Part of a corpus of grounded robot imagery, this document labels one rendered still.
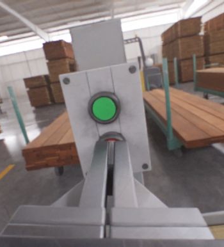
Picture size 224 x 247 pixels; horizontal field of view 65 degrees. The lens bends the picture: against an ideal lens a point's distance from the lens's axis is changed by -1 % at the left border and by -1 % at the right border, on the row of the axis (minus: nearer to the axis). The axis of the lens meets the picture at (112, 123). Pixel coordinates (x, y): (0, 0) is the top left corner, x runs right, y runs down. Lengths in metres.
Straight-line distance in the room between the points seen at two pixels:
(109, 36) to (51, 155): 1.70
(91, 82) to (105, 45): 0.07
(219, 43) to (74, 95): 10.29
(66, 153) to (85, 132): 1.62
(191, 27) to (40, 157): 9.15
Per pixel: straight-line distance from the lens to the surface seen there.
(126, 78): 0.16
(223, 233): 0.33
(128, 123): 0.17
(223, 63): 10.55
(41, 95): 10.02
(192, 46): 9.97
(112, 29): 0.22
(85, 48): 0.22
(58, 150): 1.82
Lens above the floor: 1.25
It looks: 17 degrees down
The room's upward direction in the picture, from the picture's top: 10 degrees counter-clockwise
